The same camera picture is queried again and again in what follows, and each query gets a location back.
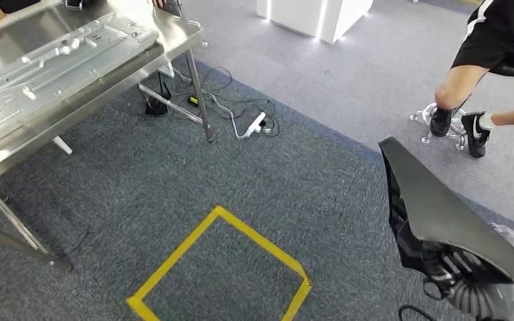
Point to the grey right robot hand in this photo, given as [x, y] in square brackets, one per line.
[496, 301]

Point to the long black plastic part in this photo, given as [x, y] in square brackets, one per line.
[439, 212]

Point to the stainless steel workbench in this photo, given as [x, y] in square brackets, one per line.
[177, 35]

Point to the chrome base office stool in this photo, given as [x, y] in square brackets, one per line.
[509, 70]

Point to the white power strip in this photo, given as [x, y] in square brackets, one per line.
[254, 126]

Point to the yellow floor tape square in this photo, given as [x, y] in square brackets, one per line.
[179, 252]

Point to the small yellow device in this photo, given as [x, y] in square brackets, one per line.
[193, 101]

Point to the black router with antennas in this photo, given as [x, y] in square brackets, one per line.
[156, 107]

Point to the large stamped aluminium plate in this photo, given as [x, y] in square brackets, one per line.
[62, 66]

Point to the white lit pedestal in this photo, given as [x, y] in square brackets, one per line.
[297, 17]

